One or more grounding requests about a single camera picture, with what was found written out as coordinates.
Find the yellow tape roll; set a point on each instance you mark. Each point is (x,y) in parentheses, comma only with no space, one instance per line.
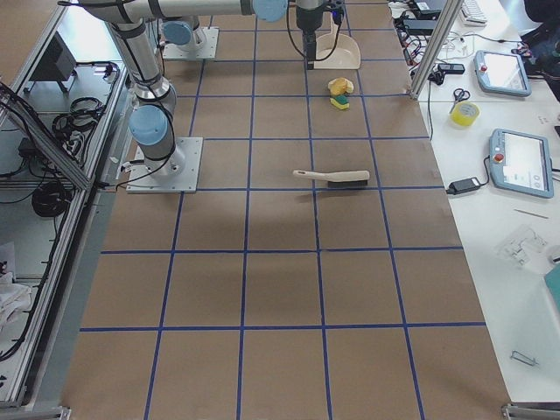
(464,113)

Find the near teach pendant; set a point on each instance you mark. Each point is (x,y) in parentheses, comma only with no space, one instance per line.
(521,162)

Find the white crumpled cloth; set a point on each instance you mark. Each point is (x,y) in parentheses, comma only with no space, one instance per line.
(15,299)

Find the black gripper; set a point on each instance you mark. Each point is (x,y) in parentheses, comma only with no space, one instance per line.
(307,21)

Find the green yellow sponge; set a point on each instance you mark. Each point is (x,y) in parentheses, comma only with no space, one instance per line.
(340,102)

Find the beige plastic dustpan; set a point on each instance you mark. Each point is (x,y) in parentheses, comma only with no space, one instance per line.
(346,55)

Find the brown toy potato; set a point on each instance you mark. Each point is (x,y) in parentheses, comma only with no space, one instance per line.
(337,86)

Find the beige hand brush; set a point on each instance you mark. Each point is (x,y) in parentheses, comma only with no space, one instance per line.
(337,179)

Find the aluminium frame post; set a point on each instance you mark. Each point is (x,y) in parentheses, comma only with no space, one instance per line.
(444,24)

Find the black handled scissors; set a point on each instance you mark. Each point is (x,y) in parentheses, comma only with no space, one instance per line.
(459,95)

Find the black power adapter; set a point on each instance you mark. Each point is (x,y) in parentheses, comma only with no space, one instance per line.
(465,185)

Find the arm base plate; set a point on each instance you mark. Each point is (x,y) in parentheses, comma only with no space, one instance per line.
(180,173)
(182,42)

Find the teach pendant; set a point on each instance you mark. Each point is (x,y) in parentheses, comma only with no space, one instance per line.
(501,73)
(521,162)

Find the far teach pendant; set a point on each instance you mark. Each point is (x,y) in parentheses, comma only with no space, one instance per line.
(501,73)

